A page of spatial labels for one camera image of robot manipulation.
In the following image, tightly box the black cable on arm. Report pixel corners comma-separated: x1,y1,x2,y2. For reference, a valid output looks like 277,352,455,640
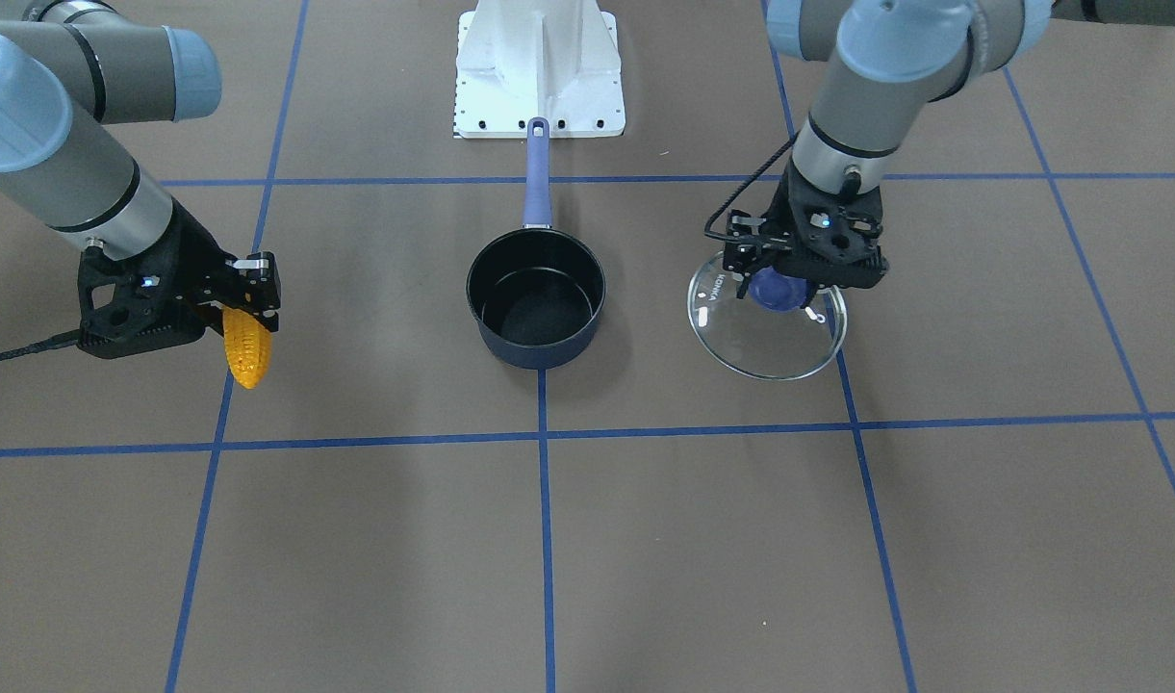
704,135,800,242

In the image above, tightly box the glass pot lid blue knob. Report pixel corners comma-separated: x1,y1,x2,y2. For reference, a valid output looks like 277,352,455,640
686,250,850,381

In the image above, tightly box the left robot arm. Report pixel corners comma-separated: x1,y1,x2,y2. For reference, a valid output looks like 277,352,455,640
721,1,1175,312

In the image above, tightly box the yellow corn cob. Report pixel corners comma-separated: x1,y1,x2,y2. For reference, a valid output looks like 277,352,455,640
221,307,273,390

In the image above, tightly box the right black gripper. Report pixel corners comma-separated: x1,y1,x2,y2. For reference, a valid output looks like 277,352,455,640
78,202,282,359

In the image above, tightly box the dark blue saucepan with handle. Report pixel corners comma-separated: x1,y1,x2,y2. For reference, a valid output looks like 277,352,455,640
466,115,606,372

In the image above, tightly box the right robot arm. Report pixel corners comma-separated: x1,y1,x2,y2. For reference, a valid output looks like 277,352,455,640
0,1,282,386

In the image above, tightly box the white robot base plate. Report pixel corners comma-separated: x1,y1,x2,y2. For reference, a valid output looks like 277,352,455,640
452,1,626,140

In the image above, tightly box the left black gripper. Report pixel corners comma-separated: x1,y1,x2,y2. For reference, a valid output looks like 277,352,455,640
721,163,889,319

